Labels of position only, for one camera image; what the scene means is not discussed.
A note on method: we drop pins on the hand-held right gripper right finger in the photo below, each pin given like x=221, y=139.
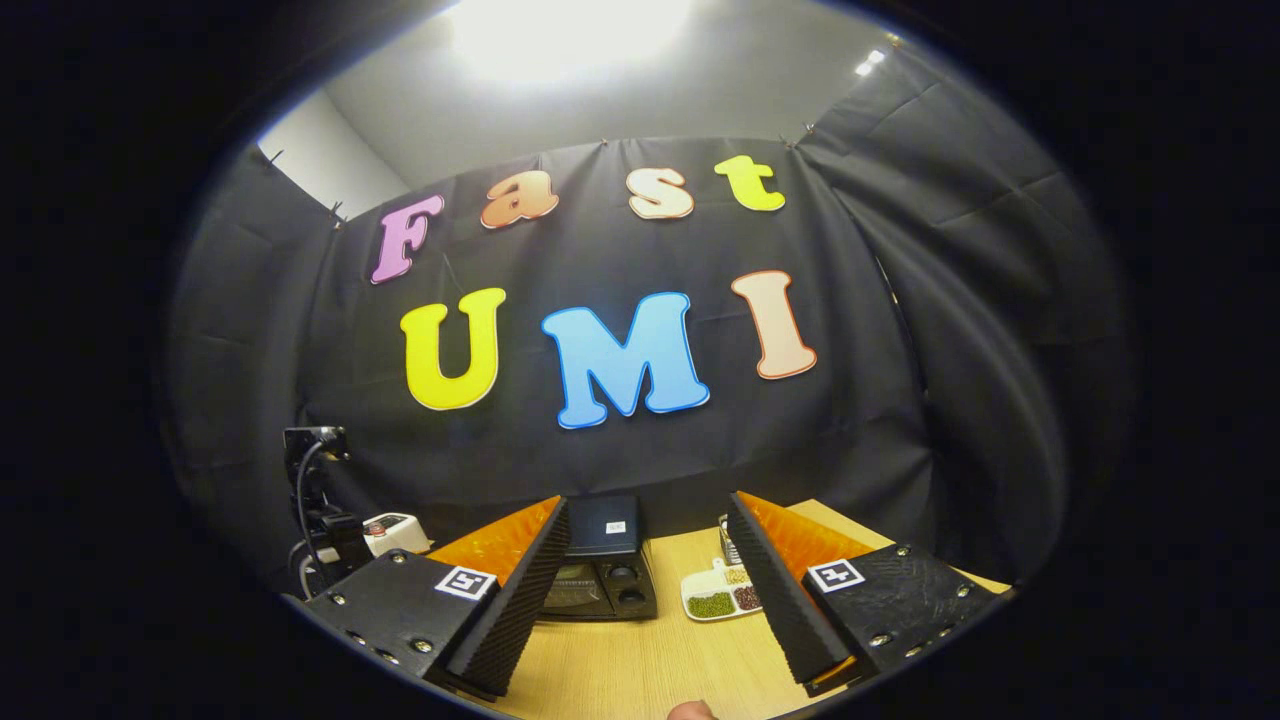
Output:
x=775, y=600

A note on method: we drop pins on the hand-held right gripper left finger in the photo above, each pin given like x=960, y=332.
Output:
x=520, y=600

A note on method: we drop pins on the clear plastic bottle red label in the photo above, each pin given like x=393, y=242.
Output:
x=377, y=526

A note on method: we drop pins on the white divided dish of beans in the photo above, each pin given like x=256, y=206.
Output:
x=712, y=598

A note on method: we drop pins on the white toaster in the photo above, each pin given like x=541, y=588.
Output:
x=405, y=530

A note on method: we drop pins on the metal mesh jar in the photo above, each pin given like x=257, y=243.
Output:
x=728, y=545

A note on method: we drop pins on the black backdrop cloth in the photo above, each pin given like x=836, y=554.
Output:
x=620, y=300

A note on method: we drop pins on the small ceiling light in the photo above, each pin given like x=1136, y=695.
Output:
x=869, y=63

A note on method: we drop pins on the large ceiling light panel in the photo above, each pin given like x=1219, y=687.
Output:
x=570, y=35

